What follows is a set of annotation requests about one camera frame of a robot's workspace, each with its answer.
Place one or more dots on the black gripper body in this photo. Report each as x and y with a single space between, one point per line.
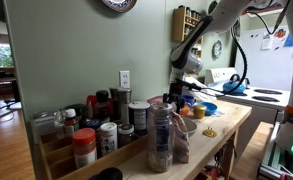
176 90

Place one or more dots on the grey white ceramic bowl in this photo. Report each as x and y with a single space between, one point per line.
190 128

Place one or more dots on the blue bowl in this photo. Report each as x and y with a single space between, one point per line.
210 107

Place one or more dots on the red box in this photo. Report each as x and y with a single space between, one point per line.
90 105

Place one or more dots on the white labelled box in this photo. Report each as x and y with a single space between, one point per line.
43 128

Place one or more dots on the orange plastic cup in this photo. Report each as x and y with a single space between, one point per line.
186 111

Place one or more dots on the blue plastic cup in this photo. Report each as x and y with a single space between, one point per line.
189 99

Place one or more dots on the pink red plastic lid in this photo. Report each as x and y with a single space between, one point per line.
154 99

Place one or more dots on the yellow gold cup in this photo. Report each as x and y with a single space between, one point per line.
199 112

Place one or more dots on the dark blue canister white text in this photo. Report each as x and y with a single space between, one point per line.
139 118

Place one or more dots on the printed snack bag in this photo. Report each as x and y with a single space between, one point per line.
181 140

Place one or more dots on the white paper napkin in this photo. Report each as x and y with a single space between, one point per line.
219 113

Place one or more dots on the gold metal hook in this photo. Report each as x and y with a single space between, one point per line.
209 132

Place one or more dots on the tall clear jar blue label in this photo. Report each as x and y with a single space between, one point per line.
160 140

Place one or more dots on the steel pepper grinder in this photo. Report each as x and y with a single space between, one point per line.
124 100

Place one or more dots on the white electric stove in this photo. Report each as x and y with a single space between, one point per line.
219 75

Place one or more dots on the dark pepper grinder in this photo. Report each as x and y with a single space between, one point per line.
113 100

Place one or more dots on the dark lid glass jar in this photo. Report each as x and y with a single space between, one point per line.
126 135

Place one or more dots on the red bottle black cap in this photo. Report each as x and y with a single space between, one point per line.
102 105

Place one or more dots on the white spice shaker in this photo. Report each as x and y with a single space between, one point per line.
108 138

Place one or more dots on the dark blue lid jar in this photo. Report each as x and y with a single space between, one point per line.
92 124

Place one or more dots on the black hanging frying pan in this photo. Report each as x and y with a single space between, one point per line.
212 6

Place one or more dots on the wooden spice tray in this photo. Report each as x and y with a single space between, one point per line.
102 163

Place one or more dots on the white refrigerator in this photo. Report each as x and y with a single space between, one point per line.
269 70

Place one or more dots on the orange lid spice jar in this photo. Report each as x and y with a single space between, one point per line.
84 146

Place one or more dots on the white cap brown bottle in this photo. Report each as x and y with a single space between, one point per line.
71 123

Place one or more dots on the white paper sheet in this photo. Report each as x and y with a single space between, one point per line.
267 40

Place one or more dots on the clear glass jar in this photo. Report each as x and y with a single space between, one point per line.
60 123

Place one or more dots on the paper with orange picture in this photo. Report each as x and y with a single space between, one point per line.
280 35

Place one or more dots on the blue paper sheet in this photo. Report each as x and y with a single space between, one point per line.
288 40

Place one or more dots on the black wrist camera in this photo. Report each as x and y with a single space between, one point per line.
189 84

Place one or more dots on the white wall outlet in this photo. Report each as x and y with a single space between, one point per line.
124 79

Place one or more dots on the small blue wall plate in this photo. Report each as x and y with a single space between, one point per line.
217 50

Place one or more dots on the aluminium robot frame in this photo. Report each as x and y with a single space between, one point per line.
269 156

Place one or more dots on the decorative patterned wall plate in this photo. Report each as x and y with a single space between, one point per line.
119 4

